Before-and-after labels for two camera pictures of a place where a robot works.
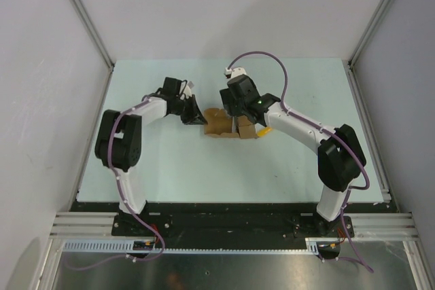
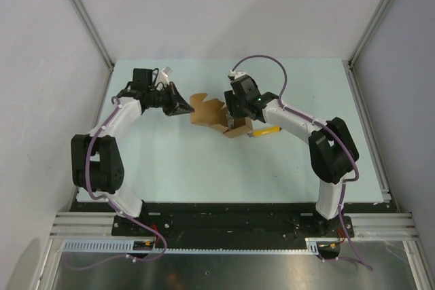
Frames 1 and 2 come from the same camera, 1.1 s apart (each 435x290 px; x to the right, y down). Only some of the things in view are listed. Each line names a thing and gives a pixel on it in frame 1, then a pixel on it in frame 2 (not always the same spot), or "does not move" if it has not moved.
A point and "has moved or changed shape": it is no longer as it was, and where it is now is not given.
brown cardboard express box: x=217 y=123 has moved or changed shape
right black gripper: x=228 y=99 does not move
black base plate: x=204 y=225 does not move
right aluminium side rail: x=369 y=133 does not move
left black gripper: x=195 y=117 to x=182 y=107
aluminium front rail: x=96 y=225 does not move
